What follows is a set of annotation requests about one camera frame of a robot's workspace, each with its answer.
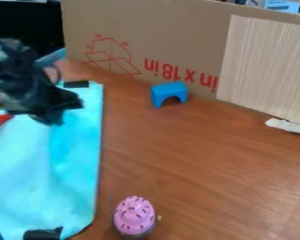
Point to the white board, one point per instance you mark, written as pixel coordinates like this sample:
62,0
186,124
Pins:
267,65

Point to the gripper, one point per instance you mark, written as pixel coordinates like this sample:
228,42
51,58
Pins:
40,100

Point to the cardboard box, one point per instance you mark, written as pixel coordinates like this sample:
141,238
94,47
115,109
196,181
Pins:
165,37

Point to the blue arch block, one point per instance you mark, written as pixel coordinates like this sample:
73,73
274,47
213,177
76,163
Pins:
168,91

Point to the turquoise cloth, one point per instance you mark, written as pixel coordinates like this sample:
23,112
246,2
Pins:
48,162

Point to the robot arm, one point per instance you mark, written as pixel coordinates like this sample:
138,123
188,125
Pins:
8,59

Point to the white cloth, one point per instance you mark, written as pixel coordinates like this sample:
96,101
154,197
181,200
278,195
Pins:
288,125

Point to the pink toy cupcake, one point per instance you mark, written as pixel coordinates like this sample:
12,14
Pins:
133,215

